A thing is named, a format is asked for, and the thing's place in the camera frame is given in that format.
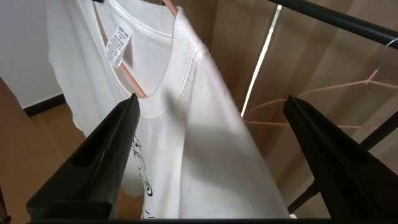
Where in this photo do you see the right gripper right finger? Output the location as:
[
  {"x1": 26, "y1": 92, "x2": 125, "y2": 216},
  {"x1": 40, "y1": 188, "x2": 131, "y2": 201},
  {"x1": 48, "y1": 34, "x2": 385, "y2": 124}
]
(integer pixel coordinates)
[{"x1": 282, "y1": 95, "x2": 398, "y2": 218}]

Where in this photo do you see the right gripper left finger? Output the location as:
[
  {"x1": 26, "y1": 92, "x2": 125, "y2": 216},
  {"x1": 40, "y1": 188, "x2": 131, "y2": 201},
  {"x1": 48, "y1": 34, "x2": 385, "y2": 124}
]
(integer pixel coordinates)
[{"x1": 26, "y1": 93, "x2": 141, "y2": 218}]

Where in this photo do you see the pink clothes hanger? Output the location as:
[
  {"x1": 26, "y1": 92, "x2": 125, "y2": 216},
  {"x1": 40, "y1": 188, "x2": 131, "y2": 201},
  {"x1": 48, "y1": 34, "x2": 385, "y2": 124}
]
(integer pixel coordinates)
[
  {"x1": 243, "y1": 37, "x2": 398, "y2": 131},
  {"x1": 119, "y1": 0, "x2": 179, "y2": 99}
]

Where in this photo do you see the white printed t-shirt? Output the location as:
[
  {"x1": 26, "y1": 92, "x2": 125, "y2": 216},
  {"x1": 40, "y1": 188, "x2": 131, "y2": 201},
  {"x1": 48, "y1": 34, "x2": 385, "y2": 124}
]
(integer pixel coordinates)
[{"x1": 46, "y1": 0, "x2": 290, "y2": 219}]

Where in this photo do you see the black clothes rack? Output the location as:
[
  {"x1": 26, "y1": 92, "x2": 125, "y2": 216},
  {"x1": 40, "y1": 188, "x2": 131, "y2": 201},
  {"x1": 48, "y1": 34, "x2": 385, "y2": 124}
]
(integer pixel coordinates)
[{"x1": 266, "y1": 0, "x2": 398, "y2": 215}]

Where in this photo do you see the white curtain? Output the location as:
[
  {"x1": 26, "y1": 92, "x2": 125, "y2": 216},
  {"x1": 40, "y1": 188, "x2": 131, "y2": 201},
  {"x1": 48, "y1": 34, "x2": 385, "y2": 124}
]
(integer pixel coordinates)
[{"x1": 169, "y1": 0, "x2": 398, "y2": 219}]

